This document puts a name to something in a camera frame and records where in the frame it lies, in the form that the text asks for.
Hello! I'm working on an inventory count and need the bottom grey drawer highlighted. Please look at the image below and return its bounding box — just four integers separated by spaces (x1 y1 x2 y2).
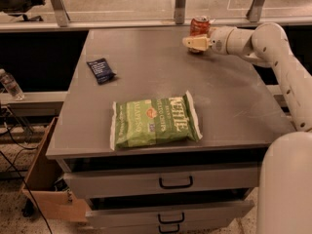
102 219 231 234

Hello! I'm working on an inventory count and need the black floor cable left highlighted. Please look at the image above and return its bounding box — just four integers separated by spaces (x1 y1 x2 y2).
0 104 54 234

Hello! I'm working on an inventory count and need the red coke can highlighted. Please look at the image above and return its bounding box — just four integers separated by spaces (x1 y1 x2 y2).
188 15 212 55

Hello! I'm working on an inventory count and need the dark blue snack packet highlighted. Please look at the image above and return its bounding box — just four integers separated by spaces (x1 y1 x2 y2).
87 58 115 85

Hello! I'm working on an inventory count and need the clear plastic water bottle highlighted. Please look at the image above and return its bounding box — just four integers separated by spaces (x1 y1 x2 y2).
0 69 24 100

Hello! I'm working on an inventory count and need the top grey drawer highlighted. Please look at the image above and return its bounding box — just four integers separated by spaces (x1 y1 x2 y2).
64 163 259 199

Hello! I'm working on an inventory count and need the green Kettle chips bag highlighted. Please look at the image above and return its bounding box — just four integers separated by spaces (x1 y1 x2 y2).
110 92 203 150

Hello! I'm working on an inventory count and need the grey metal drawer cabinet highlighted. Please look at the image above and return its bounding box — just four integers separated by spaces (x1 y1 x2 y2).
45 25 296 234

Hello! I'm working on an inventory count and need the metal window frame railing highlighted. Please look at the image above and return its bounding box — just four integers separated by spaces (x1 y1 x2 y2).
0 0 312 34

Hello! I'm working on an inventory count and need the brown cardboard box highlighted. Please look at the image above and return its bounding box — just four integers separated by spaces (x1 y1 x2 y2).
21 117 89 222

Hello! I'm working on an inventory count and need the grey drawer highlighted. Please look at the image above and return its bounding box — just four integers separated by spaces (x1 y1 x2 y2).
102 219 231 234
86 200 254 228
64 163 259 199

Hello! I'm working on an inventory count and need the middle grey drawer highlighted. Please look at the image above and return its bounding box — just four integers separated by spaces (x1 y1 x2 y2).
86 200 254 228

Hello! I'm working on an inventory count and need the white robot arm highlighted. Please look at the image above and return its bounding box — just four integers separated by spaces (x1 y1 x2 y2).
182 22 312 234

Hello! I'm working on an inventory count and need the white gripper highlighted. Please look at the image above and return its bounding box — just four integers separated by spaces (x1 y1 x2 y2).
182 26 235 55

